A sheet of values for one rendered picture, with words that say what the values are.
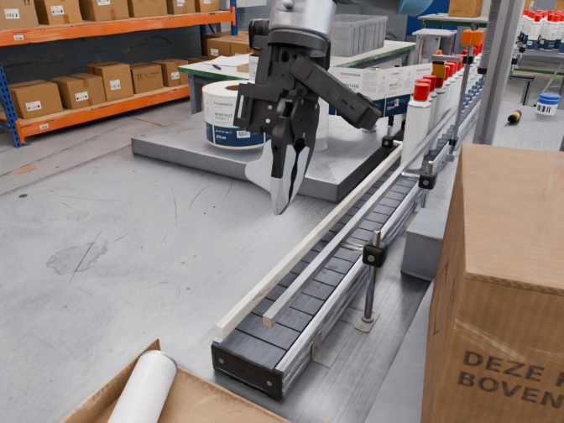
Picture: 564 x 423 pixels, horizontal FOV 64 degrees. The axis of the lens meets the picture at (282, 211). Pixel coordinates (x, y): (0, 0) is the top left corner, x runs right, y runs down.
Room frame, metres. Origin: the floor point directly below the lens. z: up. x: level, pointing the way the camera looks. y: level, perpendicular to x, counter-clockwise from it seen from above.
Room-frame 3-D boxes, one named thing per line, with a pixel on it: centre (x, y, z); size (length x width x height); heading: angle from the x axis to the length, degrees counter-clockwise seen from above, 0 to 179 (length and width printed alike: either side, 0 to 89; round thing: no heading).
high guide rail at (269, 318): (0.87, -0.25, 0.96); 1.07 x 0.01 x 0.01; 150
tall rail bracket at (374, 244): (0.56, -0.11, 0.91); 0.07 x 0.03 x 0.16; 60
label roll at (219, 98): (1.29, 0.12, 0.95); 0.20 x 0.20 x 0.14
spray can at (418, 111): (1.05, -0.32, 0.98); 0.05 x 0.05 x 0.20
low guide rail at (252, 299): (0.91, -0.19, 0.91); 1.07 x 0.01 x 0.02; 150
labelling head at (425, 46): (1.55, -0.50, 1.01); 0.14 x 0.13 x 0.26; 150
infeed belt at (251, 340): (1.14, -0.36, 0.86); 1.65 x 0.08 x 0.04; 150
